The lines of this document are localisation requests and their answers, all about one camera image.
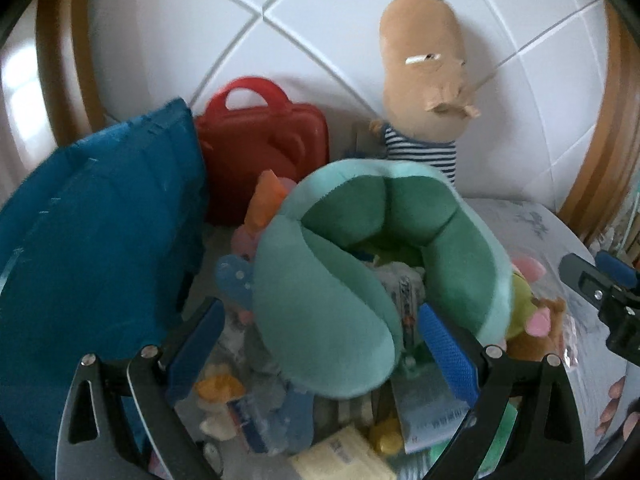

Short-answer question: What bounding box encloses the brown teddy bear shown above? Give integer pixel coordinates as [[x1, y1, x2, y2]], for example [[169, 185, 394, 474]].
[[505, 297, 568, 363]]

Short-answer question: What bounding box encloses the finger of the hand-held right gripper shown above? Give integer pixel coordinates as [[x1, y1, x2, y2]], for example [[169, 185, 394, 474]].
[[559, 253, 615, 307], [595, 251, 640, 289]]

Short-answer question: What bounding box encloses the pale yellow box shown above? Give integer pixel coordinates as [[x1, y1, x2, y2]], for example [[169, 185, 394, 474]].
[[290, 425, 397, 480]]

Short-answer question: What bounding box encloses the brown dog plush striped shirt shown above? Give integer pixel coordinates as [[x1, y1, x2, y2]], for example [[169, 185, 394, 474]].
[[369, 0, 482, 187]]

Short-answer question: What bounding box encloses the yellow-green plush with pink ears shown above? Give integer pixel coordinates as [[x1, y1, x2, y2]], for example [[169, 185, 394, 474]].
[[506, 257, 544, 341]]

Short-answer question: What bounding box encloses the blue plastic crate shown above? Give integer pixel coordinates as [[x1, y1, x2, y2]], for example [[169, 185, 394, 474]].
[[0, 97, 211, 480]]

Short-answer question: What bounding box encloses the wooden door frame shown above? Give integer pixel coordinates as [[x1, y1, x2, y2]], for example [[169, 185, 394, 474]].
[[555, 5, 640, 247], [34, 0, 109, 147]]

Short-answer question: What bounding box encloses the green white blue box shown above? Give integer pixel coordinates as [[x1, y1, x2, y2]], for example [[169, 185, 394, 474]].
[[390, 374, 477, 456]]

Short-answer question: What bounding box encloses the red plastic carry case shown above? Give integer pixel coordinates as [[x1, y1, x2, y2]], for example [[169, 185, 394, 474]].
[[194, 77, 330, 227]]

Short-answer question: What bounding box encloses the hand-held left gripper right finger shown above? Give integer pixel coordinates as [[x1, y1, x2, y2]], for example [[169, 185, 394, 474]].
[[417, 302, 586, 480]]

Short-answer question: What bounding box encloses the white striped tablecloth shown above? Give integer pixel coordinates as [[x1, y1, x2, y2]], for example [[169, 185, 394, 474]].
[[190, 197, 632, 480]]

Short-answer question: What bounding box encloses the large teal turtle plush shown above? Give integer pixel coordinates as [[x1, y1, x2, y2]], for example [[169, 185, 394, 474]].
[[250, 157, 516, 400]]

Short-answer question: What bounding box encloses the person's right hand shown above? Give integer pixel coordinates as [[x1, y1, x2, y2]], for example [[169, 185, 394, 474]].
[[596, 375, 630, 437]]

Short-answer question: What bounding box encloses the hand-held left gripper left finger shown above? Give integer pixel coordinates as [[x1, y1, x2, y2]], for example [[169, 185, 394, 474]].
[[56, 297, 226, 480]]

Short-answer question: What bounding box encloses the small white orange plush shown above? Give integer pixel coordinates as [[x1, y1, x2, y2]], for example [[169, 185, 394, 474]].
[[195, 365, 247, 442]]

